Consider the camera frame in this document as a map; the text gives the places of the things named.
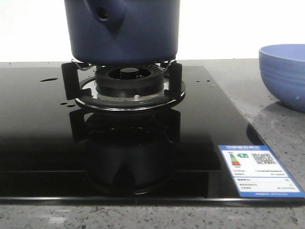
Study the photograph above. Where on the dark blue cooking pot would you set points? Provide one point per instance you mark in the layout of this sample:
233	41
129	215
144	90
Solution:
123	32

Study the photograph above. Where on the black round gas burner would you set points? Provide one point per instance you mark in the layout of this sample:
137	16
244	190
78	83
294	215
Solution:
118	81

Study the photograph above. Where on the black glass gas stove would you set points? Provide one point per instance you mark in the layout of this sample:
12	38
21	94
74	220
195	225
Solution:
53	152

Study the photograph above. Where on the blue energy label sticker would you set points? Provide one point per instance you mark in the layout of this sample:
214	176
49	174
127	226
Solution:
257	172

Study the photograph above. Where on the light blue plastic bowl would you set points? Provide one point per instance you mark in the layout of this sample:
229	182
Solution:
282	69

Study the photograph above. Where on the black metal pot support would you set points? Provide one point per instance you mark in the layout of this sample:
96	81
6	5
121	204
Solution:
85	94

